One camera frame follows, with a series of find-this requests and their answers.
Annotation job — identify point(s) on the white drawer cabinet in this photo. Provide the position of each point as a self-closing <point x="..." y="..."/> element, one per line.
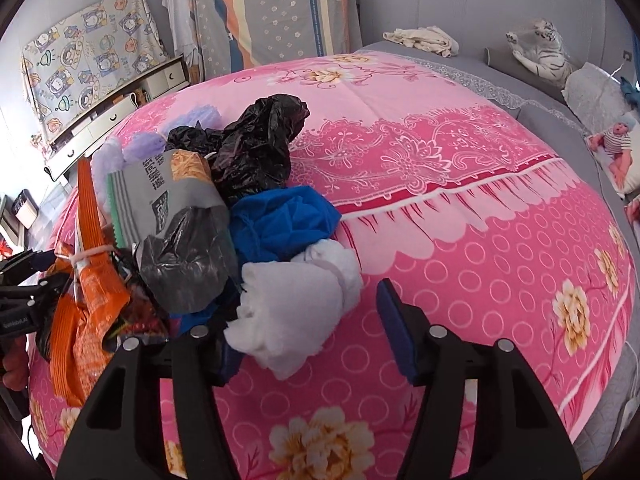
<point x="89" y="131"/>

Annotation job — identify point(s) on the cartoon print sheet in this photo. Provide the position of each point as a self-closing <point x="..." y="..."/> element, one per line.
<point x="74" y="64"/>

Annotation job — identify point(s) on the white tiger plush toy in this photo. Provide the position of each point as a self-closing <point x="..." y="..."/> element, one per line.
<point x="539" y="48"/>

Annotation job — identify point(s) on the orange snack wrapper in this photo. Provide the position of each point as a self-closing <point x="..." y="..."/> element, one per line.
<point x="83" y="316"/>

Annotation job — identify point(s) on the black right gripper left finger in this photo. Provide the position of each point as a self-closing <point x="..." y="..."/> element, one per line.
<point x="119" y="431"/>

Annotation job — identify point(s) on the cream crumpled cloth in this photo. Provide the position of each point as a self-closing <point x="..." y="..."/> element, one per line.
<point x="429" y="39"/>

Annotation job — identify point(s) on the baby print pillow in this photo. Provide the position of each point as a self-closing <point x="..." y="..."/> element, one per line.
<point x="617" y="151"/>

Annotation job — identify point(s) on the black plastic bag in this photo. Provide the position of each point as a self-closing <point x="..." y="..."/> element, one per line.
<point x="252" y="154"/>

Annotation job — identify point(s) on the pink floral blanket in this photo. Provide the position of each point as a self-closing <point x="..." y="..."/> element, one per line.
<point x="476" y="221"/>

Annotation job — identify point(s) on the blue plastic bag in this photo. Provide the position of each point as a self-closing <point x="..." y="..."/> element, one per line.
<point x="279" y="224"/>

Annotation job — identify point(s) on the left hand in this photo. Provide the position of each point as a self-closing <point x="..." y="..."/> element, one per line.
<point x="15" y="364"/>

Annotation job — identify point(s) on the striped grey upright mattress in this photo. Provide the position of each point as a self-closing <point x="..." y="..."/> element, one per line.
<point x="234" y="35"/>

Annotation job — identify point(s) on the grey snack packet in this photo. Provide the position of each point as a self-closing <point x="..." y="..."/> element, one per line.
<point x="167" y="211"/>

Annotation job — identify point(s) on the grey quilted pillow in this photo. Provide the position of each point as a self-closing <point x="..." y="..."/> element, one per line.
<point x="594" y="97"/>

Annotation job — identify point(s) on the purple foam fruit net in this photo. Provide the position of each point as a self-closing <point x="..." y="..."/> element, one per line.
<point x="144" y="143"/>

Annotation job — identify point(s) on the white hanging garment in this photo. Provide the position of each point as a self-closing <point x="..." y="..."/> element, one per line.
<point x="182" y="22"/>

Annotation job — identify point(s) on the white crumpled tissue wad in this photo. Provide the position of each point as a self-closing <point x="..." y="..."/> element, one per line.
<point x="289" y="309"/>

